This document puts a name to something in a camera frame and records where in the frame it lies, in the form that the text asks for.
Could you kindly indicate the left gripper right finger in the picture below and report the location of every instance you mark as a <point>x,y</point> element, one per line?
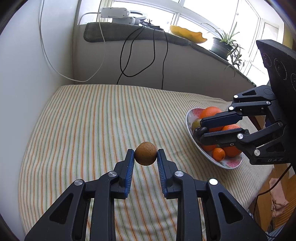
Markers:
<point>205,203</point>

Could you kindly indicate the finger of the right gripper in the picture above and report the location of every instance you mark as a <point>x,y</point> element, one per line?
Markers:
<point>223,138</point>
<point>221,119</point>

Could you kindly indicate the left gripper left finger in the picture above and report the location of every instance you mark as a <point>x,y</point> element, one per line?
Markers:
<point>86,203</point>

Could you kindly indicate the large orange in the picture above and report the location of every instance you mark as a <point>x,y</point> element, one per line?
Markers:
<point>231,150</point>
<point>211,111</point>

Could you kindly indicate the green brown plum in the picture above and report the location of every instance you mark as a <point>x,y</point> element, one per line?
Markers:
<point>196,124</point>

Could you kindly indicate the small brown round fruit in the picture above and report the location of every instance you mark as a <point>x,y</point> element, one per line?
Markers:
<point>145,154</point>

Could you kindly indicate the mandarin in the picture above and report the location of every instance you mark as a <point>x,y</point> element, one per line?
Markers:
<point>208,148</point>

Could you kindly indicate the dark plum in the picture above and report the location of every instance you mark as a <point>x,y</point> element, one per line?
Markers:
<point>198,132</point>

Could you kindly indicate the small orange kumquat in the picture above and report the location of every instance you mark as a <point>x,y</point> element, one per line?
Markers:
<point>218,154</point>

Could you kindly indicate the floral white plate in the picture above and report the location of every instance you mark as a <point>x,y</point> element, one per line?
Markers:
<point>228,163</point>

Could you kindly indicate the potted spider plant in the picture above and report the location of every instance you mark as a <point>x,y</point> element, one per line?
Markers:
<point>226,47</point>

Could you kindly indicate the yellow bowl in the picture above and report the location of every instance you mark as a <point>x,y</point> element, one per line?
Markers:
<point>195,37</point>

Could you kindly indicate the striped table cloth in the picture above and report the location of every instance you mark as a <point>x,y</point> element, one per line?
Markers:
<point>85,129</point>

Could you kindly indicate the white power strip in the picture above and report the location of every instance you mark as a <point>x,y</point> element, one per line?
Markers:
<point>122,16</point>

